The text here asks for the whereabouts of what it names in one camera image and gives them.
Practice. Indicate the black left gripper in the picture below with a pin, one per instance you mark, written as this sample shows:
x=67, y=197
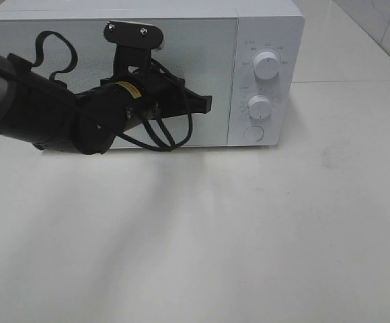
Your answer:
x=162, y=93

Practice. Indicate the white microwave door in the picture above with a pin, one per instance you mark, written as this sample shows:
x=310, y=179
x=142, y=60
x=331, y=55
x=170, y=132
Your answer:
x=199, y=51

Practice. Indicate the white timer knob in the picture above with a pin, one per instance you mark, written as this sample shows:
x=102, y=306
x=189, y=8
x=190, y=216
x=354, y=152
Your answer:
x=259, y=107

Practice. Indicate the round white door button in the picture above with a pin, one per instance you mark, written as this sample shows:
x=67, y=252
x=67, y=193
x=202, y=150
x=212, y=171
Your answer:
x=253, y=133

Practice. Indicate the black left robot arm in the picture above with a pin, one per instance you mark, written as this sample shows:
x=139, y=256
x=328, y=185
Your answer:
x=131, y=106

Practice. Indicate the white microwave oven body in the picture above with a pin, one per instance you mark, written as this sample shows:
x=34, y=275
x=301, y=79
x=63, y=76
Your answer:
x=260, y=24

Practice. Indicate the upper white power knob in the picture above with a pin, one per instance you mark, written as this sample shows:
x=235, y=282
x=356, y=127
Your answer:
x=266, y=64

